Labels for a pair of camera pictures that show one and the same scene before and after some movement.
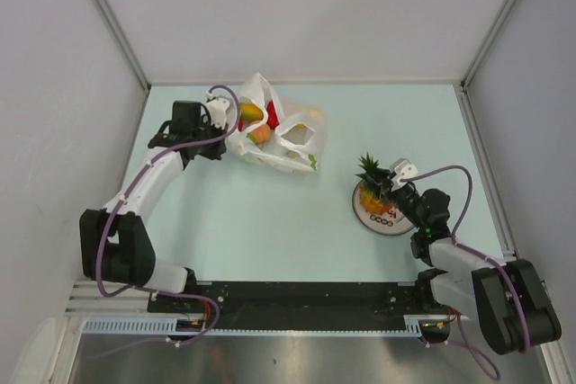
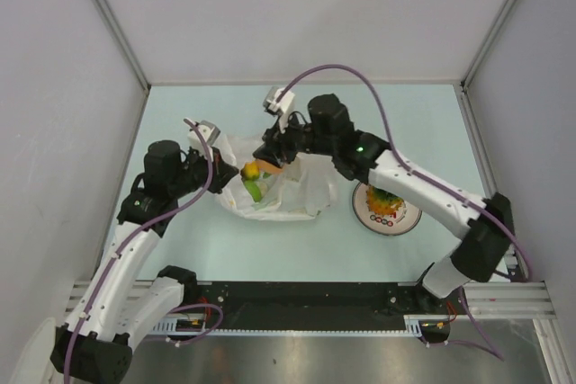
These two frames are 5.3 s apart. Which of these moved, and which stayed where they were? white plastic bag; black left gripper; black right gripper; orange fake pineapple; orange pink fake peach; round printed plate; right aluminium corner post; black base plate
Moved: orange pink fake peach; black left gripper; black right gripper; white plastic bag
Stayed: right aluminium corner post; black base plate; round printed plate; orange fake pineapple
